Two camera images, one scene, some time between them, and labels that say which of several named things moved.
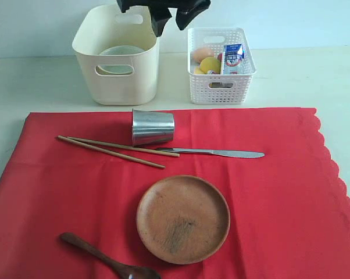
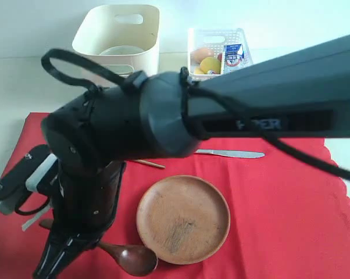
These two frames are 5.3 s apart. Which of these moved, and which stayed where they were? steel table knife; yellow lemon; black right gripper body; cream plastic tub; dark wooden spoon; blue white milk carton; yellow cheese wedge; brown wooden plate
Moved: dark wooden spoon; black right gripper body
Stayed: yellow cheese wedge; yellow lemon; brown wooden plate; steel table knife; blue white milk carton; cream plastic tub
